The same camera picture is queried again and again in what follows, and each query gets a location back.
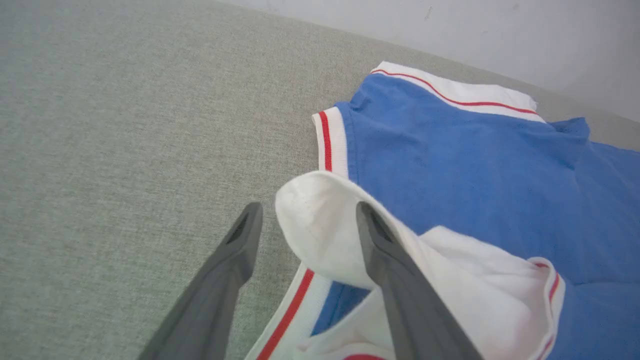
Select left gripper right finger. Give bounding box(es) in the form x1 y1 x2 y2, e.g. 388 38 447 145
355 201 484 360

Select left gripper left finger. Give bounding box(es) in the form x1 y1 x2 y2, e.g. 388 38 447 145
137 201 265 360

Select blue white polo shirt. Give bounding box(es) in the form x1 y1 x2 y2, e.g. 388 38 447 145
244 61 640 360

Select grey-green fabric sofa cushion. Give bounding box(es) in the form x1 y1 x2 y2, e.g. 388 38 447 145
0 0 640 360

